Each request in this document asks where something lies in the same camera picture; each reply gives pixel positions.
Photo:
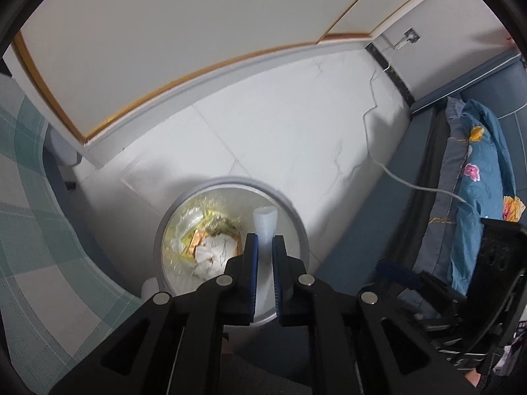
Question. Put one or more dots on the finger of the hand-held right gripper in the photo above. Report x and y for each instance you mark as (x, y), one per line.
(399, 271)
(420, 308)

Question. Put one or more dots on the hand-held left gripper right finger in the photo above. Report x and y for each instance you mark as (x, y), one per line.
(276, 284)

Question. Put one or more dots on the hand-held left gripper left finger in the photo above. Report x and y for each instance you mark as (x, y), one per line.
(253, 279)

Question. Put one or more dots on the white tissue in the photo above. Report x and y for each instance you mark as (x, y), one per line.
(214, 253)

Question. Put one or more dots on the grey trash bin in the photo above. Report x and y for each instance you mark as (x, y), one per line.
(298, 230)

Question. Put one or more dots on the orange snack wrapper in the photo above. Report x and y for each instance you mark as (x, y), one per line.
(193, 242)

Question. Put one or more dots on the yellow plastic bag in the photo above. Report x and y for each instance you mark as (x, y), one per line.
(206, 216)

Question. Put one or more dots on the printed paper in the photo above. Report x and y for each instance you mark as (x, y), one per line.
(514, 345)

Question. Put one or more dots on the blue floral quilt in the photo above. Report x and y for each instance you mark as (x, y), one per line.
(477, 189)

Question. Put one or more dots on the small white container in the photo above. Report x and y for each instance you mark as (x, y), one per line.
(149, 288)

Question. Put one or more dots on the teal checked tablecloth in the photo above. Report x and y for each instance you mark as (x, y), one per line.
(33, 230)

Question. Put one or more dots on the white wardrobe wooden trim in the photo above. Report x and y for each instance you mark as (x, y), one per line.
(185, 24)

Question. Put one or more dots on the blue bed frame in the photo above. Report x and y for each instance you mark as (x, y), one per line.
(494, 90)

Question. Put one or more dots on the wall socket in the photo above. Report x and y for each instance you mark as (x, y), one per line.
(411, 36)

